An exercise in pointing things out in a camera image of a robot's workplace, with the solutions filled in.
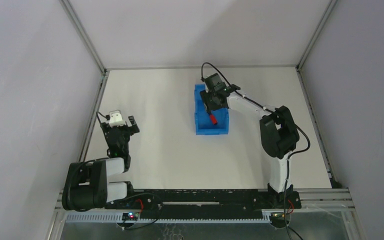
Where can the left controller board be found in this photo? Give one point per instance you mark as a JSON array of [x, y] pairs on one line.
[[130, 216]]

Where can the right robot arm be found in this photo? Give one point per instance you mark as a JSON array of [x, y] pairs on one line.
[[278, 132]]

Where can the aluminium frame base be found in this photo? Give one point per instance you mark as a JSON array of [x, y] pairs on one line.
[[326, 214]]

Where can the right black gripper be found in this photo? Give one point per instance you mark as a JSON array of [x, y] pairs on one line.
[[211, 100]]

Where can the red handled screwdriver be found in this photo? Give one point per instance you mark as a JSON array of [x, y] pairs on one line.
[[213, 119]]

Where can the controller board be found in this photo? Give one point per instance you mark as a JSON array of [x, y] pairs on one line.
[[278, 220], [130, 216]]

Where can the right controller board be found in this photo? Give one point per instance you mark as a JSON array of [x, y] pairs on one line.
[[278, 220]]

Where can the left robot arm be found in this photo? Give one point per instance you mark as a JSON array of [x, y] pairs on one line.
[[87, 185]]

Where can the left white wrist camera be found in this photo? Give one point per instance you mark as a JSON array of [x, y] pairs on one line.
[[116, 119]]

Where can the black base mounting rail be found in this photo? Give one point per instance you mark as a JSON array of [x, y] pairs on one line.
[[206, 204]]

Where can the blue plastic bin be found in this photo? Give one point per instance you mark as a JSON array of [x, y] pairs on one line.
[[203, 122]]

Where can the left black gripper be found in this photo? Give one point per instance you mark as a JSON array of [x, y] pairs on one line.
[[119, 129]]

